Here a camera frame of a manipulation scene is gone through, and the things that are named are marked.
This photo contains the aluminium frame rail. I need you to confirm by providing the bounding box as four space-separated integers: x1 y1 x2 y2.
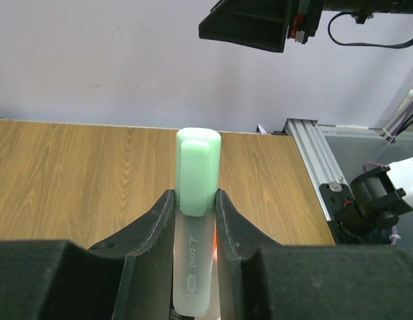
282 117 413 246

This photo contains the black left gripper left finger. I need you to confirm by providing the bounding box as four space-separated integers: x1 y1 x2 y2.
0 190 174 319

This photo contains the grey green highlighter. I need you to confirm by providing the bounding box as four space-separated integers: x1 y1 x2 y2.
173 127 222 317

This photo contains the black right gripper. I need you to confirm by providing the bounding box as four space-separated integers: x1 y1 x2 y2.
198 0 324 53

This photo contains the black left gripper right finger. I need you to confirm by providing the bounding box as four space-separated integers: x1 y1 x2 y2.
216 190 413 319

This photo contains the black orange highlighter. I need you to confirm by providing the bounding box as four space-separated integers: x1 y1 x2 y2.
212 225 218 263

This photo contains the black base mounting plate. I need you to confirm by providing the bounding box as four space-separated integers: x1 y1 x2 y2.
319 183 359 245

